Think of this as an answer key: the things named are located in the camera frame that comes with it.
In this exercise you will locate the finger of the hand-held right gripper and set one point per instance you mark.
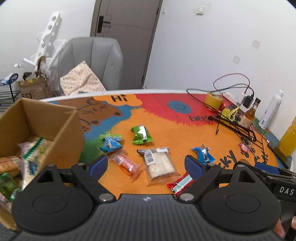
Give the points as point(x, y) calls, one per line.
point(263, 165)
point(268, 178)

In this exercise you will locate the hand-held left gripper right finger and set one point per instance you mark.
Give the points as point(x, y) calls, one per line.
point(194, 166)

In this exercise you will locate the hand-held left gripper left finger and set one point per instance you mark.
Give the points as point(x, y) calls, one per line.
point(98, 166)

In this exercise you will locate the blue foil snack packet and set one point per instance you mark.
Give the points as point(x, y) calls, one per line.
point(203, 154)

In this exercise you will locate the red snack packet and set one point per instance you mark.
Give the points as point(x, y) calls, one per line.
point(178, 185)

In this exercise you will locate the blue cartoon snack packet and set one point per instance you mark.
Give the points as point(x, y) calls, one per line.
point(110, 143)

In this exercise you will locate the pink orange clear snack packet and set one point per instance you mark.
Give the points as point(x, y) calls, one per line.
point(126, 163)

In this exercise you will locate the clear sandwich bread packet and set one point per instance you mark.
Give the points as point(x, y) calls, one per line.
point(158, 163)

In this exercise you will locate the brown cardboard box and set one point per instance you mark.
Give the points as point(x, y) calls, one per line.
point(67, 129)

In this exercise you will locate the bright green snack packet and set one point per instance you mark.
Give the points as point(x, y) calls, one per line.
point(138, 136)

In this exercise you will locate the green striped bread packet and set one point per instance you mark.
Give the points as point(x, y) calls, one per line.
point(34, 150)

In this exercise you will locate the long clear biscuit packet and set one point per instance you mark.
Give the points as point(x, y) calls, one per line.
point(9, 163)

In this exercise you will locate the dark green snack packet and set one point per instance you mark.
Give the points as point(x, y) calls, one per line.
point(8, 186)

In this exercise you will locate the purple cake packet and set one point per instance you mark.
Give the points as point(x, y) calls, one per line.
point(2, 199)

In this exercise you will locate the person's right hand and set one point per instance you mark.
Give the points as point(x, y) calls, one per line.
point(278, 229)

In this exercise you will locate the black smartphone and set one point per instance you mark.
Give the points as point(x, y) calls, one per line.
point(277, 154)

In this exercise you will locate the orange juice bottle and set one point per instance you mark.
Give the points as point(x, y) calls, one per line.
point(289, 139)

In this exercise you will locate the colourful cartoon cat mat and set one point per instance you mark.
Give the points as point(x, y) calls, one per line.
point(161, 129)

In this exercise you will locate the brown glass bottle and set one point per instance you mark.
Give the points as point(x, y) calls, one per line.
point(247, 118)

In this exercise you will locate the white spray bottle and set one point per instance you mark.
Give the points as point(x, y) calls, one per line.
point(270, 109)

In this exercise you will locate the yellow toy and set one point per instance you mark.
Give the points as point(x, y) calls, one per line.
point(227, 113)

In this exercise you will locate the black charger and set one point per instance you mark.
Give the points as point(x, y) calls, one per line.
point(248, 100)

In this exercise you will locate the yellow tape roll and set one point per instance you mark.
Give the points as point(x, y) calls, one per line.
point(212, 100)

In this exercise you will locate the white power strip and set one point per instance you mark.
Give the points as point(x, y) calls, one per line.
point(229, 95)

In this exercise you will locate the cream polka dot cushion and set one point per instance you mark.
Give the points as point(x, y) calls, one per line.
point(81, 78)

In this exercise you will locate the small taped cardboard box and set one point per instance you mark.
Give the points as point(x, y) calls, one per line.
point(32, 89)

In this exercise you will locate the grey padded chair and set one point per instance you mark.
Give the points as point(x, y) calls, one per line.
point(104, 58)

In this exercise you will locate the black metal shoe rack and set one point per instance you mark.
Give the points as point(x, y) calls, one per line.
point(10, 92)

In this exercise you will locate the blue white packet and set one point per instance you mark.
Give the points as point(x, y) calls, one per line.
point(7, 80)

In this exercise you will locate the grey door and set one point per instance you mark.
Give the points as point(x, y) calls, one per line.
point(129, 27)

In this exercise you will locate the white perforated rack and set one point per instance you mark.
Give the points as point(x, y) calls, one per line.
point(49, 27)

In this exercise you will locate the white wall plate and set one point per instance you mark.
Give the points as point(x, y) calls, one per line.
point(236, 59)
point(256, 44)

